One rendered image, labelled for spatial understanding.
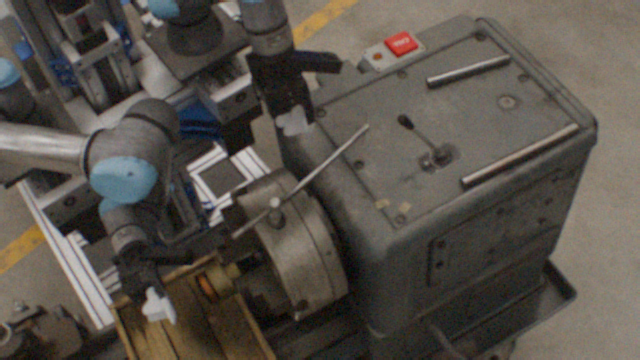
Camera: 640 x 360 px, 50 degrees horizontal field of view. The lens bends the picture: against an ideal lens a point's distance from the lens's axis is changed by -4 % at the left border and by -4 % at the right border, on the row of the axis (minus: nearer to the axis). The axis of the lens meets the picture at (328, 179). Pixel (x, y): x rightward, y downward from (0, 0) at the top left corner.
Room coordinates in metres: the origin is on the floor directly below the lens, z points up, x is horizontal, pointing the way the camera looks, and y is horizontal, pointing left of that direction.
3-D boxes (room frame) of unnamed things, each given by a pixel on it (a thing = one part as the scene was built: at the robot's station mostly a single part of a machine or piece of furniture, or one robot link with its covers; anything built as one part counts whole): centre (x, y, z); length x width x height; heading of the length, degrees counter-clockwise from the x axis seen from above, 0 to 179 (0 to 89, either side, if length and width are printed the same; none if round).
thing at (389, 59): (1.16, -0.19, 1.23); 0.13 x 0.08 x 0.05; 113
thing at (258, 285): (0.67, 0.15, 1.09); 0.12 x 0.11 x 0.05; 23
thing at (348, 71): (1.10, -0.06, 1.24); 0.09 x 0.08 x 0.03; 113
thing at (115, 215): (0.92, 0.49, 1.07); 0.11 x 0.08 x 0.09; 22
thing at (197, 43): (1.40, 0.29, 1.21); 0.15 x 0.15 x 0.10
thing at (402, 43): (1.17, -0.21, 1.26); 0.06 x 0.06 x 0.02; 23
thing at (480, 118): (0.96, -0.25, 1.06); 0.59 x 0.48 x 0.39; 113
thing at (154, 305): (0.67, 0.40, 1.09); 0.09 x 0.06 x 0.03; 22
